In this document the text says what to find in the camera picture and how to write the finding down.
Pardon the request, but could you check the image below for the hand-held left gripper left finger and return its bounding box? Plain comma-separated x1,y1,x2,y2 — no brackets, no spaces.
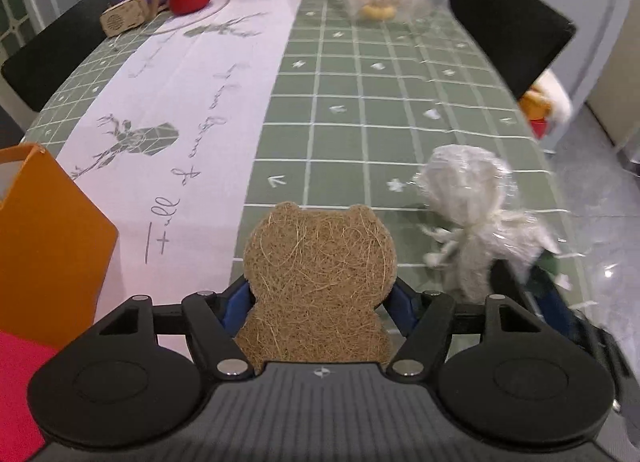
93,279,257,381

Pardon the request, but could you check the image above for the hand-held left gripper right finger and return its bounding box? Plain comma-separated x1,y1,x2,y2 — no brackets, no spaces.
384,278,548,379

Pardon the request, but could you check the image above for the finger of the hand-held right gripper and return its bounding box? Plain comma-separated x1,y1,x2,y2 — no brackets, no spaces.
491,258,540,312
530,262,577,343

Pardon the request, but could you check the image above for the bear-shaped coir scrubber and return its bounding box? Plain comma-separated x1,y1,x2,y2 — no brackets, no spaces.
235,202,399,366

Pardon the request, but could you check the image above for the white plastic bundle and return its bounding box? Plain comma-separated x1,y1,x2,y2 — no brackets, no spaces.
415,144,562,304

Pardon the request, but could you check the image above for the orange and red box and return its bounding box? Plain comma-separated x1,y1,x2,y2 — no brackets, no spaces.
519,86,554,139

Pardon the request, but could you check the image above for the white fluffy towel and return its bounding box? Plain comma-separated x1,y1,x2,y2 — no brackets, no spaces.
537,69,574,126

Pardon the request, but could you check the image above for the white printed table runner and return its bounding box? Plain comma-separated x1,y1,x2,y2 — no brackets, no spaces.
55,0,312,349

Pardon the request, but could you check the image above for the red box with clear side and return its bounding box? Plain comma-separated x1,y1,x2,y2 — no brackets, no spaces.
0,332,64,462

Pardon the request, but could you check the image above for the black chair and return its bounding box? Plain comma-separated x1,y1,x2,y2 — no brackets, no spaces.
449,0,577,104
0,0,121,113

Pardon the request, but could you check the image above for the yellow pastry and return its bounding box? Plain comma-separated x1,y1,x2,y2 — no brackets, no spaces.
360,2,396,21

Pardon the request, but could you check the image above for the small wooden speaker box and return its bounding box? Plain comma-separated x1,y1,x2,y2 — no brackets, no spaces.
100,0,151,37

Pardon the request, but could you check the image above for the glass panel door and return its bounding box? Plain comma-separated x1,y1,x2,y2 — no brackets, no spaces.
0,0,49,61

